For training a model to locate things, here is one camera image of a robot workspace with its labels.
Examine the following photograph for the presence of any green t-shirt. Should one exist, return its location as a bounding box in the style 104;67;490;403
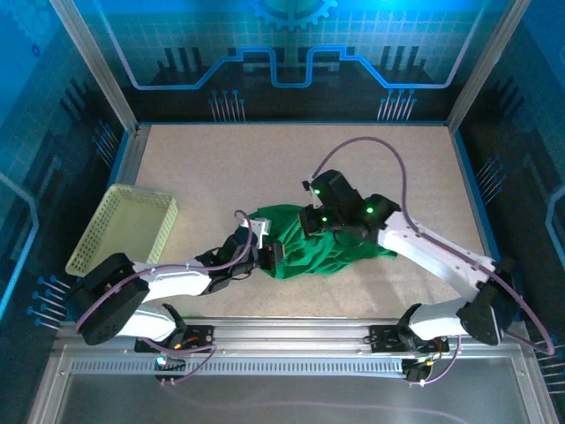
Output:
245;202;398;280

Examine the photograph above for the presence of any pale yellow plastic basket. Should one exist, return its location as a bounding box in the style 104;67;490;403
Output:
64;183;180;278

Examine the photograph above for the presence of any steel sheet panel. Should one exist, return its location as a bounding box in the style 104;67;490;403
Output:
43;352;544;424

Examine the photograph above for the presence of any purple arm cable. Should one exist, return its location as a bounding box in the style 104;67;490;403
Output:
312;135;556;357
73;209;256;337

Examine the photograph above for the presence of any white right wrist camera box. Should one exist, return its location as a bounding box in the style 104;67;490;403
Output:
301;178;326;209

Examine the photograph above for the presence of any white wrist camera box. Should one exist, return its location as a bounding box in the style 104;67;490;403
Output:
301;178;326;209
250;217;274;249

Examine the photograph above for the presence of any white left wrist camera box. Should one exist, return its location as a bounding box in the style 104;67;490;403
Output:
250;217;274;249

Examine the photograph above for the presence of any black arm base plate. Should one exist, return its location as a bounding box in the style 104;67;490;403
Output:
368;324;451;354
134;324;216;354

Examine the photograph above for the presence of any aluminium mounting rail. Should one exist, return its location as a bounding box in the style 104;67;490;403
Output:
52;315;531;359

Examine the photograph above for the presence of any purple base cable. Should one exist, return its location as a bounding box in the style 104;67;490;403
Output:
140;337;221;386
408;333;463;389

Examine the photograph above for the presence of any grey slotted cable duct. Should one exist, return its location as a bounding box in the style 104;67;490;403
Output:
70;358;405;379

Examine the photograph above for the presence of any aluminium frame post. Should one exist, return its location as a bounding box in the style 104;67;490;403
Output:
445;0;533;133
48;0;142;133

